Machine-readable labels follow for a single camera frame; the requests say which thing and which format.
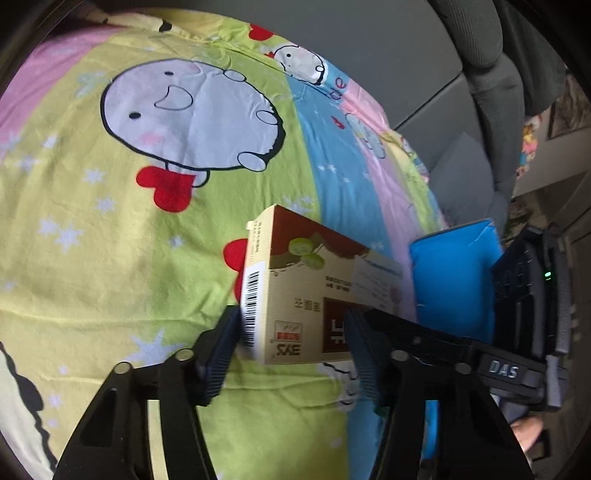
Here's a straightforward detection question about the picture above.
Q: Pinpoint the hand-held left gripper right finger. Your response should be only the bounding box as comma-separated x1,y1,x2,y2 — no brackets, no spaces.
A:
345,309,536,480

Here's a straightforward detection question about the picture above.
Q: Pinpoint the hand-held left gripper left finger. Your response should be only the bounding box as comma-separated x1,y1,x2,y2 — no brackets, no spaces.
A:
54,305,242,480

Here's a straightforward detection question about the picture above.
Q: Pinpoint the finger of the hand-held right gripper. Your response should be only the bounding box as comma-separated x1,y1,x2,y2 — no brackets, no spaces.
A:
364,309,483,370

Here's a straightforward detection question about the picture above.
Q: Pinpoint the blue bag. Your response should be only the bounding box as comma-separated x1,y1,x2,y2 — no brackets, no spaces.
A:
409,218,505,457

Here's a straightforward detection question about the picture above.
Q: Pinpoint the cream medicine box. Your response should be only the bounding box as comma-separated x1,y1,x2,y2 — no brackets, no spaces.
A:
233,204,408,366

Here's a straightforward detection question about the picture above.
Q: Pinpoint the person's right hand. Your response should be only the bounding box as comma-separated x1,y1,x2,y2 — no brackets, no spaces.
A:
510,416,546,448

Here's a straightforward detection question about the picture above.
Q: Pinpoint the cartoon printed blanket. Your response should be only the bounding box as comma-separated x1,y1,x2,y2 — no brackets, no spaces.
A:
0,7,451,480

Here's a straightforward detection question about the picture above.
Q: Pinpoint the colourful printed picture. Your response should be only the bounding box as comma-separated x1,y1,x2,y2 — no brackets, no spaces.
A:
517,76,575,185

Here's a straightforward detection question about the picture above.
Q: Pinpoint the grey sofa cushion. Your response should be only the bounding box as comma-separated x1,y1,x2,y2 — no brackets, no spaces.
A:
462,44,528,192

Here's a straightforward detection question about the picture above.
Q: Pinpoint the grey sofa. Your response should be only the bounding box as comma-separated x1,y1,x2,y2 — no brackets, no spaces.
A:
203,0,571,232

